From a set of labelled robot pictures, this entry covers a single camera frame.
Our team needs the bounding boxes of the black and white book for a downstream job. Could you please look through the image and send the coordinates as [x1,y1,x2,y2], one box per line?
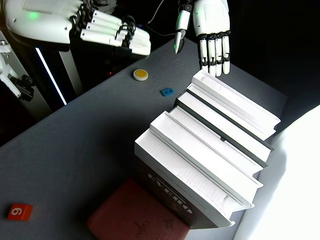
[186,83,276,143]

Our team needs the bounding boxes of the white spine book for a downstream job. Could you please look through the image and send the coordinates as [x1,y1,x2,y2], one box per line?
[149,110,265,209]

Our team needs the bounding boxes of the dusty pink book with script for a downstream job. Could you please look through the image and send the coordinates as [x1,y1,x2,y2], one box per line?
[86,177,191,240]

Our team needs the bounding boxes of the blue block with two holes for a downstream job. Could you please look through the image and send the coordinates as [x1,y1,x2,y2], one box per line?
[160,87,176,98]

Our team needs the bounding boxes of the yellow and white round disc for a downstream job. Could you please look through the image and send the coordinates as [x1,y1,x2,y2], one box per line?
[132,68,150,82]

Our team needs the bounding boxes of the grey table cloth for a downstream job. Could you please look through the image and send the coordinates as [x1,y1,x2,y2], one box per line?
[0,37,320,240]

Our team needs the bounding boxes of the white light strip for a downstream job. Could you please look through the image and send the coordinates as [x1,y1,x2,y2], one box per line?
[34,46,68,106]

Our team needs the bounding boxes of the orange block with number nine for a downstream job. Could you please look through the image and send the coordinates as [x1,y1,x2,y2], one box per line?
[6,203,34,222]

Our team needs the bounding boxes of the white stand post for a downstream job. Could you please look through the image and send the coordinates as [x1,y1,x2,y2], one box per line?
[58,48,85,97]

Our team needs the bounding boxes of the thin grey cable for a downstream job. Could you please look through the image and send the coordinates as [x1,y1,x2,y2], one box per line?
[145,0,180,36]

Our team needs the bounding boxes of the white bracket with black clamp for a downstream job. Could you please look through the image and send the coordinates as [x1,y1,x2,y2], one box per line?
[0,38,36,102]

